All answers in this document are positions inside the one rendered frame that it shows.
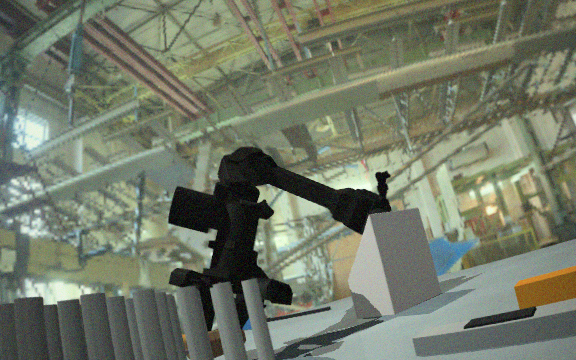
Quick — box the orange rectangular bar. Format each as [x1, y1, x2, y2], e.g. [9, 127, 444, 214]
[514, 266, 576, 310]

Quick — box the blue cube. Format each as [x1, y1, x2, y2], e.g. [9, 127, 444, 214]
[242, 318, 252, 330]

